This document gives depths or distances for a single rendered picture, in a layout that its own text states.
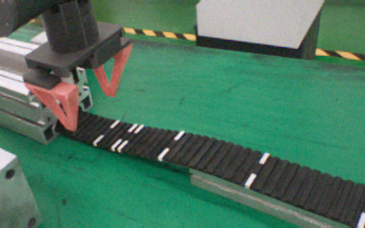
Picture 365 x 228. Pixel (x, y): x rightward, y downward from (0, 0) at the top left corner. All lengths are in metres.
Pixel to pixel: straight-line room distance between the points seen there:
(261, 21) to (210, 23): 0.09
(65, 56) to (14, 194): 0.15
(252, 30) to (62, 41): 0.36
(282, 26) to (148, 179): 0.35
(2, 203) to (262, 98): 0.36
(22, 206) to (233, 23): 0.46
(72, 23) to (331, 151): 0.32
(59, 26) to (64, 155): 0.17
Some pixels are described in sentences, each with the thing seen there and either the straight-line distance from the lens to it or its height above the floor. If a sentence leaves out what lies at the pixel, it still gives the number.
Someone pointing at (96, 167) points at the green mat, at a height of 0.78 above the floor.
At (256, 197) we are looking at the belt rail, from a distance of 0.43.
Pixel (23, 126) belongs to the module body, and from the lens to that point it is 0.57.
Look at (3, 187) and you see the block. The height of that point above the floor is 0.86.
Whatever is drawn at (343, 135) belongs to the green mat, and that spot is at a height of 0.78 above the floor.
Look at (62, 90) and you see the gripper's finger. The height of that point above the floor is 0.89.
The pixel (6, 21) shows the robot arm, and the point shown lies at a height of 0.99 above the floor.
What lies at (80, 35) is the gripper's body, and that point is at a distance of 0.44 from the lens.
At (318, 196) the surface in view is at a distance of 0.41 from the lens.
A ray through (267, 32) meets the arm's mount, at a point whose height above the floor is 0.80.
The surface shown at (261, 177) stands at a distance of 0.42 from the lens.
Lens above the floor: 1.11
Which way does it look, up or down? 37 degrees down
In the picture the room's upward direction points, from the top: 11 degrees counter-clockwise
